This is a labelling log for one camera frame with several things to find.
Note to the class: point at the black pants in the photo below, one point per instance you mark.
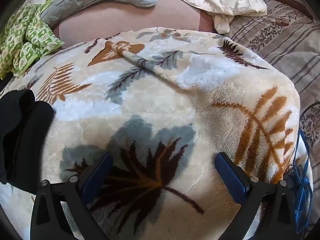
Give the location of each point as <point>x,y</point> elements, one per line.
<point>22,135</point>

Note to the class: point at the green patterned cloth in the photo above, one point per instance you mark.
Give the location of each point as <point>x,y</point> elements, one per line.
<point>27,40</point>

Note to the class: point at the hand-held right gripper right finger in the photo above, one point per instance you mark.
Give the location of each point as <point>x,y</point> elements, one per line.
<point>232,174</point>

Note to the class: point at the leaf print fleece blanket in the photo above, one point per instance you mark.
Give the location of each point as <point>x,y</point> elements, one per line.
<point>155,100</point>

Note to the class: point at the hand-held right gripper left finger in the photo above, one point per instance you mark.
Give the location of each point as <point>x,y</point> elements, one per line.
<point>98,173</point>

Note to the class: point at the striped floral bedsheet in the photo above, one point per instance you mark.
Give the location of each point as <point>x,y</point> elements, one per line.
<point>285,42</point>

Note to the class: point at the brown sofa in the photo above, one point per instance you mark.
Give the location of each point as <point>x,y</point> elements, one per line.
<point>130,17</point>

